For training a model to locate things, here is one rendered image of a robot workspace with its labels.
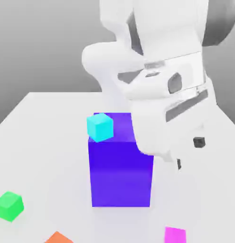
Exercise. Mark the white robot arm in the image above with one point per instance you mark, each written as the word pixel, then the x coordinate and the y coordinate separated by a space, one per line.
pixel 162 28

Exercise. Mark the small magenta cube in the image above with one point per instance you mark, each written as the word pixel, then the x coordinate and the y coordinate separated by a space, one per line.
pixel 175 235

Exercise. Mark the large blue box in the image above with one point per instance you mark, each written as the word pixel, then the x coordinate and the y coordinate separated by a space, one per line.
pixel 121 174

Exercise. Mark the small orange cube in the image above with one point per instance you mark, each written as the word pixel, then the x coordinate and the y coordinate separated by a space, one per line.
pixel 58 238

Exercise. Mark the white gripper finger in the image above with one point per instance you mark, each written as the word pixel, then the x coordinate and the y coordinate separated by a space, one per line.
pixel 178 163
pixel 199 142

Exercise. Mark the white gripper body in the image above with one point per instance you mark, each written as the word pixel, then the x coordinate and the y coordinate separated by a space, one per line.
pixel 151 129

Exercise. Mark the small cyan cube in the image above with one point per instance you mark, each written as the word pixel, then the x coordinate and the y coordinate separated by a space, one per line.
pixel 99 127

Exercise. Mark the small green cube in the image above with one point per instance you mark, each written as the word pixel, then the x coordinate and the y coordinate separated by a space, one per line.
pixel 9 207

